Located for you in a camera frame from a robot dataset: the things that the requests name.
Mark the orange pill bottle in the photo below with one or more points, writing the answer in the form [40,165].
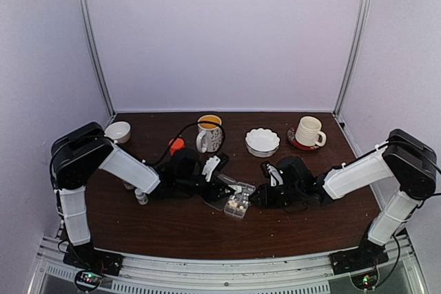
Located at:
[176,145]

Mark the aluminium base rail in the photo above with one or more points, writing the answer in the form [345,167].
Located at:
[311,273]

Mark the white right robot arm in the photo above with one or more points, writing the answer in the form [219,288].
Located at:
[402,157]

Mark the aluminium frame post left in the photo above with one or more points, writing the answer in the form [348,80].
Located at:
[95,59]

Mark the aluminium frame post right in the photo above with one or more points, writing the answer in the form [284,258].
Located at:
[361,21]

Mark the white ribbed cup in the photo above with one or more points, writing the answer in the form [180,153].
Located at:
[309,132]

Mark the grey-capped orange label bottle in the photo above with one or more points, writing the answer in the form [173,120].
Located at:
[128,186]

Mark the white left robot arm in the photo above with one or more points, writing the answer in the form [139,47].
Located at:
[76,156]

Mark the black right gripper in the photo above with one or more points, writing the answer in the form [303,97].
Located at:
[265,196]

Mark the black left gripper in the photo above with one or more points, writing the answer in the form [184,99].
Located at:
[216,188]

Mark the clear plastic pill organizer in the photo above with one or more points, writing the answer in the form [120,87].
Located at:
[222,204]

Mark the white ceramic bowl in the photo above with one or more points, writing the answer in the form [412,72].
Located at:
[119,131]

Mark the aluminium frame post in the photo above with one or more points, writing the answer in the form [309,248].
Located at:
[95,59]
[361,21]

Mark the white pills in organizer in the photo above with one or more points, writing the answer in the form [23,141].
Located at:
[238,206]

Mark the small white pill bottle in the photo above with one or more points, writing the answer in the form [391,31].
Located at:
[141,197]

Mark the red saucer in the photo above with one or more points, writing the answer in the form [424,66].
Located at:
[292,140]

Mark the yellow-lined patterned mug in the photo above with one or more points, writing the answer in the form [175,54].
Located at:
[210,135]

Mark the white scalloped dish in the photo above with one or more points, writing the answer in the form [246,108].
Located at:
[262,143]

